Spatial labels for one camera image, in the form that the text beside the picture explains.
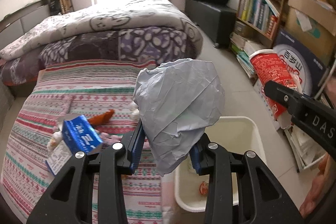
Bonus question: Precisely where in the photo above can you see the grey paper sheet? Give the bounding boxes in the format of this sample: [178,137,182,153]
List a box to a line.
[133,59,225,176]

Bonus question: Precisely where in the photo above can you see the upper Ganten water box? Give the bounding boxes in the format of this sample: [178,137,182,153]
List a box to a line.
[273,29,328,97]

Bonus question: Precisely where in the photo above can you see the purple patterned blanket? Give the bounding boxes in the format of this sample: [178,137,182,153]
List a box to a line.
[1,26,198,86]

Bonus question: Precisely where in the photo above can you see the brown cardboard box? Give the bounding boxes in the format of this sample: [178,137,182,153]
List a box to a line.
[285,0,335,65]

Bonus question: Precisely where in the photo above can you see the white tissue ball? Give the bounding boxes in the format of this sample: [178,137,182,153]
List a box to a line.
[129,102,139,121]

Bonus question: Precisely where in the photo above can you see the red paper cup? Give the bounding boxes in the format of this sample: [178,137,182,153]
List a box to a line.
[248,49,302,130]

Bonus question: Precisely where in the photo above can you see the blue milk carton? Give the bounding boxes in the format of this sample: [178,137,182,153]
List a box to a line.
[46,114,103,176]

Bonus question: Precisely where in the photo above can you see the white plastic trash bin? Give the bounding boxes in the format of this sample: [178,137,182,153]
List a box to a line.
[174,115,267,213]

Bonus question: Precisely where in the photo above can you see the black storage bench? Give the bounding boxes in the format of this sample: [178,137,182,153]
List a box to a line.
[185,0,236,48]

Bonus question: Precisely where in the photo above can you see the pink fuzzy strip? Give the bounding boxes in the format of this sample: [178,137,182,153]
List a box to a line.
[97,131,122,145]

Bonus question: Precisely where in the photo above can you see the stack of books on floor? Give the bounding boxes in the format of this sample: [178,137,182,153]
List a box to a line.
[229,32,265,79]

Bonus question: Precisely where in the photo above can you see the orange peel piece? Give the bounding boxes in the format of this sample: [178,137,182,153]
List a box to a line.
[88,110,114,126]

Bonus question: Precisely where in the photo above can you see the striped patterned bed mat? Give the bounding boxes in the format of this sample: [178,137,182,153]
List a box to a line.
[1,60,163,223]

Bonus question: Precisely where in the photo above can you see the grey bed headboard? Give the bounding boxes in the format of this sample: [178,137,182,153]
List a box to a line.
[1,0,50,48]

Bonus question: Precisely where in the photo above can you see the white grey cartoon quilt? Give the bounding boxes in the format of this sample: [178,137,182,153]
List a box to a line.
[1,0,203,61]

